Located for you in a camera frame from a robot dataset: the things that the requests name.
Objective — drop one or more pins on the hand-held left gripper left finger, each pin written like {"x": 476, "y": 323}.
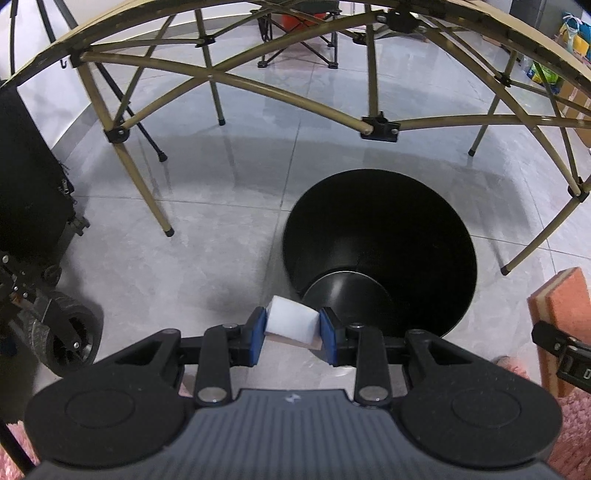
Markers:
{"x": 258, "y": 337}

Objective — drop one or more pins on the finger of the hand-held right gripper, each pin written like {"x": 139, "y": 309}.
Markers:
{"x": 551, "y": 337}

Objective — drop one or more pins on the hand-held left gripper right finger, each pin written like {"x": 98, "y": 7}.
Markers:
{"x": 327, "y": 339}

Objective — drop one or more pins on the orange scouring sponge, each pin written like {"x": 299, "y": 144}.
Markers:
{"x": 568, "y": 304}

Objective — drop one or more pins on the white foam sponge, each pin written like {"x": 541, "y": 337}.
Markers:
{"x": 291, "y": 316}

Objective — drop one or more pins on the black round trash bin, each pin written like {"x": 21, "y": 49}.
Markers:
{"x": 378, "y": 221}

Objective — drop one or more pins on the pink fluffy rug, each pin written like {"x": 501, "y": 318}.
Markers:
{"x": 572, "y": 443}

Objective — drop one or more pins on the black wheeled cart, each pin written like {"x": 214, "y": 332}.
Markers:
{"x": 74, "y": 332}

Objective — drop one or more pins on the black tripod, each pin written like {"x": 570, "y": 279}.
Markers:
{"x": 161, "y": 156}

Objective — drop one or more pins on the large cardboard box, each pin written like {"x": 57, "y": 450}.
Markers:
{"x": 575, "y": 108}

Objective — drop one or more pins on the green plastic bag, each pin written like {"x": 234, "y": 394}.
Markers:
{"x": 545, "y": 73}

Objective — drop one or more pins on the red plastic bucket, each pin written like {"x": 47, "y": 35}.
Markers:
{"x": 295, "y": 21}

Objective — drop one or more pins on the black folding chair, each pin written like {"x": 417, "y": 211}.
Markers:
{"x": 304, "y": 7}

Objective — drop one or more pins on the tan folding table frame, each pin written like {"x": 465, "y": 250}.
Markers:
{"x": 381, "y": 127}

